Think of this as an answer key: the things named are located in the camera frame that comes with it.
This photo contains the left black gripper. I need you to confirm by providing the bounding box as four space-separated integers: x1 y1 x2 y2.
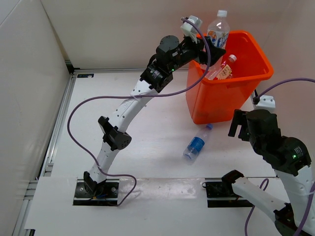
169 32 226 73

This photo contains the yellow label plastic bottle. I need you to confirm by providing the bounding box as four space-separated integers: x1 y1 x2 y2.
205 54 237 81

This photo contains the white blue label bottle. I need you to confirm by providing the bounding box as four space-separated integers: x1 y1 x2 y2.
207 10 230 49

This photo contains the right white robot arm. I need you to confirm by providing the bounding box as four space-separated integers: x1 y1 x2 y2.
221 109 315 236

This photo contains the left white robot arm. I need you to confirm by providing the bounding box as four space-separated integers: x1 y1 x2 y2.
84 35 226 197

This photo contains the orange plastic bin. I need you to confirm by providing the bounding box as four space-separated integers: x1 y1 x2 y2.
186 30 274 124

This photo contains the blue label purple cap bottle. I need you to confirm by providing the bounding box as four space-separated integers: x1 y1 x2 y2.
183 123 213 165

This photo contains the blue label sticker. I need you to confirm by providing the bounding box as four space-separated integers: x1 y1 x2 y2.
77 74 94 78

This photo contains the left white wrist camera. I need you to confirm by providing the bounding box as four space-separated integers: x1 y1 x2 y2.
181 15 203 43

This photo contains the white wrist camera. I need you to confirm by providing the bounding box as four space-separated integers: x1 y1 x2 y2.
181 15 203 43
252 95 276 113

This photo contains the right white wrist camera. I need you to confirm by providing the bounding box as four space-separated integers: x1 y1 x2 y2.
252 95 276 113

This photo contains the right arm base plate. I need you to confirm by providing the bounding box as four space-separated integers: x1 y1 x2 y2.
201 179 253 208

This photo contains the aluminium table frame rail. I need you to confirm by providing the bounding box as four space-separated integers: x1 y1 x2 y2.
12 59 77 236

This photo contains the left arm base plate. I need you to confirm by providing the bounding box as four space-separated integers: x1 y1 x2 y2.
73 179 120 207

